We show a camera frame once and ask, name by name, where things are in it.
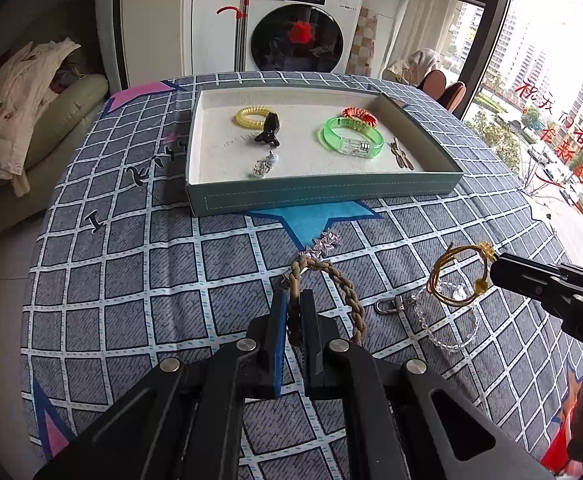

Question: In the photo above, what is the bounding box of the black hair claw clip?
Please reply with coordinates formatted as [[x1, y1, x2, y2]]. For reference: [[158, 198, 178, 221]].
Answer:
[[254, 113, 282, 147]]

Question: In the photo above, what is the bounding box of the white curtain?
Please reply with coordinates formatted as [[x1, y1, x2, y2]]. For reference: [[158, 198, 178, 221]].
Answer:
[[391, 0, 477, 69]]

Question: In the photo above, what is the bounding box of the small silver charm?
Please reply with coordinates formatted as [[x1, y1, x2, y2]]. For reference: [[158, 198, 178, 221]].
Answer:
[[252, 151, 278, 179]]

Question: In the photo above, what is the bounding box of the white washing machine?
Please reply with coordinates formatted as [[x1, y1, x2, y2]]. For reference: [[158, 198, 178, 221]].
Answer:
[[233, 0, 370, 76]]

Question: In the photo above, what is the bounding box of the red window lettering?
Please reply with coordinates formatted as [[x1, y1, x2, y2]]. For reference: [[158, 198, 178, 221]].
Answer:
[[513, 79, 583, 222]]

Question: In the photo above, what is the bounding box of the clear bead keychain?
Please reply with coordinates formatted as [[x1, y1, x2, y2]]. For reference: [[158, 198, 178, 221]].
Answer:
[[375, 280, 480, 354]]

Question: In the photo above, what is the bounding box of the gold wire bangle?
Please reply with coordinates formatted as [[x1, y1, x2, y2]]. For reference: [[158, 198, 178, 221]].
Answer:
[[427, 242, 495, 308]]

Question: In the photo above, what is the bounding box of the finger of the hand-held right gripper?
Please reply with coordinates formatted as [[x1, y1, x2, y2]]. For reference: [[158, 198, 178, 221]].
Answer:
[[499, 253, 575, 281], [490, 261, 565, 307]]

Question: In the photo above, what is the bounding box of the brown wooden chair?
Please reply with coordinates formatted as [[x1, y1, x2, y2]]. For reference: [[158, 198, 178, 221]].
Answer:
[[423, 69, 447, 97], [443, 81, 467, 114]]

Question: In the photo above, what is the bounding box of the pale green sofa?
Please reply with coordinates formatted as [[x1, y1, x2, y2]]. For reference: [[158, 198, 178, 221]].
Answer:
[[0, 72, 110, 234]]

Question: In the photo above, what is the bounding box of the orange spiral hair tie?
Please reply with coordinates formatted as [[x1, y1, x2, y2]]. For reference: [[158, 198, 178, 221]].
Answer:
[[342, 106, 377, 126]]

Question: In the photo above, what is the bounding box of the brown braided rope bracelet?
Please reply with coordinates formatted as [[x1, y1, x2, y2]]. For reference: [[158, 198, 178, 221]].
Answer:
[[283, 254, 369, 349]]

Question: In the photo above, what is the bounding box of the silver rhinestone hair clip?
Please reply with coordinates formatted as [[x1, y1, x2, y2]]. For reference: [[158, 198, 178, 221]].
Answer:
[[298, 232, 343, 261]]

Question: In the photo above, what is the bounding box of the white tall cabinet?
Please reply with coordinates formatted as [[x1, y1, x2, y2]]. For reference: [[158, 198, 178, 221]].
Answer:
[[180, 0, 250, 76]]

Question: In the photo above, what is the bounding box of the teal rectangular tray box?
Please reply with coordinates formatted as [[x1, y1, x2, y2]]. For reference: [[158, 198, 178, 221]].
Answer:
[[185, 85, 465, 219]]

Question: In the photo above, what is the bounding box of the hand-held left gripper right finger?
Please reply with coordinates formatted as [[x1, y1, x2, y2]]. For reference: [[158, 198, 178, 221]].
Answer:
[[300, 289, 555, 480]]

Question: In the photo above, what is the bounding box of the beige cloth on chair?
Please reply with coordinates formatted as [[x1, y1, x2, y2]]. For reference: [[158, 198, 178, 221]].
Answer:
[[382, 48, 441, 84]]

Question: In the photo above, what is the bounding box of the checked hanging cloth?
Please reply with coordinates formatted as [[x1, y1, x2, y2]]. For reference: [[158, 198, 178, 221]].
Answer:
[[348, 7, 379, 76]]

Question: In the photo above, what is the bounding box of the beige jacket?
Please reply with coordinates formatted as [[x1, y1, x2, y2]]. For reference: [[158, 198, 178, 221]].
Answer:
[[0, 40, 82, 199]]

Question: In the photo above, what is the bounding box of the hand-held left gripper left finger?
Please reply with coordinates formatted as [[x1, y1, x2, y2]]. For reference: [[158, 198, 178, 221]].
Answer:
[[34, 290, 290, 480]]

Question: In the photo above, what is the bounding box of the green translucent bangle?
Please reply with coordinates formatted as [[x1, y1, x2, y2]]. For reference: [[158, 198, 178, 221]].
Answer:
[[318, 115, 385, 160]]

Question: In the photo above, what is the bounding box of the red hook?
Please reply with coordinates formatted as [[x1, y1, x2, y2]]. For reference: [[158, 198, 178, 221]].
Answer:
[[216, 0, 252, 20]]

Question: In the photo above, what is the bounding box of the yellow spiral hair tie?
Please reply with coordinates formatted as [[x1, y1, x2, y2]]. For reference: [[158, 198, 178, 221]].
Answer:
[[234, 105, 272, 130]]

